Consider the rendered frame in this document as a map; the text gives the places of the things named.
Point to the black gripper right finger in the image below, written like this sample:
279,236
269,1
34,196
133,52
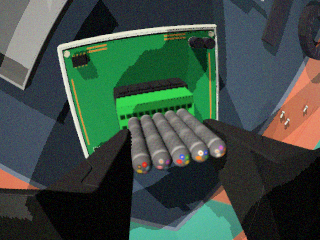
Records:
274,187

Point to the dark blue work mat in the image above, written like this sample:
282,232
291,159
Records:
38,139

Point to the green circuit board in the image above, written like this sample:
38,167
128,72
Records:
134,61

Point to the green power plug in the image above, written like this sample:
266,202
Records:
164,128

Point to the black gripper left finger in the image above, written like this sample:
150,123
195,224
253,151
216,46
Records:
91,202

